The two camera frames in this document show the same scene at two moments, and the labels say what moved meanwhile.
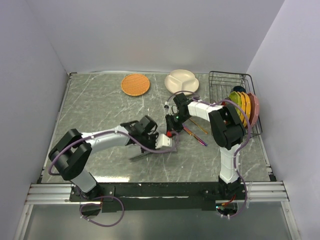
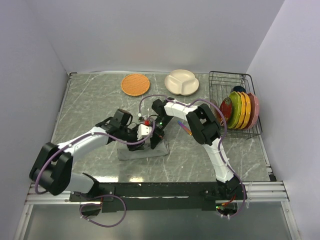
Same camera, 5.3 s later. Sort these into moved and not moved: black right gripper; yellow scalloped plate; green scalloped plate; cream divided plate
Moved: black right gripper
Not moved: yellow scalloped plate; cream divided plate; green scalloped plate
